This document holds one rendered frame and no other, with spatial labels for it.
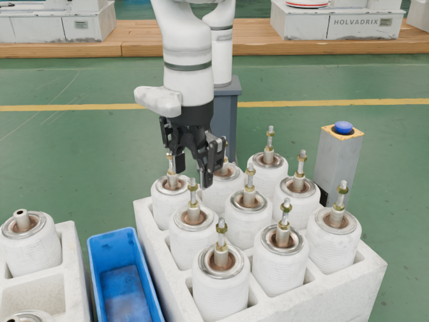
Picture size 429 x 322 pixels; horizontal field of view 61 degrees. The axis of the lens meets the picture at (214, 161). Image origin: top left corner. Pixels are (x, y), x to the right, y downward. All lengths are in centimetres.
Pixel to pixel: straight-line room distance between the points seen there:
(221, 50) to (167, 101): 65
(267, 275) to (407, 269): 48
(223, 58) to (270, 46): 151
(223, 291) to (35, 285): 35
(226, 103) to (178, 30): 67
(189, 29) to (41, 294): 55
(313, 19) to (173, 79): 226
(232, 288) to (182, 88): 31
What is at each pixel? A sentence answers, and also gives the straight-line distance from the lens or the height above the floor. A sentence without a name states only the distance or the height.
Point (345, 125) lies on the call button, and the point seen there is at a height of 33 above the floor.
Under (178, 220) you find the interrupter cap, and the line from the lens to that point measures 69.
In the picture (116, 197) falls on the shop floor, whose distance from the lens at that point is 120.
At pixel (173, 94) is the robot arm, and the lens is 53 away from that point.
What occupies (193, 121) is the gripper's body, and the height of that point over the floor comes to 47.
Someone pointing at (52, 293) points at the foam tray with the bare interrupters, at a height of 13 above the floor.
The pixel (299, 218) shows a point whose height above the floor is 21.
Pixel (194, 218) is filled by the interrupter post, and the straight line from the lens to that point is 69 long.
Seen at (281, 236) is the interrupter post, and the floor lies 27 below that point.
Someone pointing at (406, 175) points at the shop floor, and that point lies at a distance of 142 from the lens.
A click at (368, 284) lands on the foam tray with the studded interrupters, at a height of 14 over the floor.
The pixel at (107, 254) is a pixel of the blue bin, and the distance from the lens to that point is 93.
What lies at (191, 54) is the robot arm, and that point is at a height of 57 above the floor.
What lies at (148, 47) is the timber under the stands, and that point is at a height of 6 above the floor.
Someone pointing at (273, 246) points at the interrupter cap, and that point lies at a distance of 65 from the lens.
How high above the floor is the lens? 70
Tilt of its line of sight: 32 degrees down
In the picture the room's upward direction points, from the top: straight up
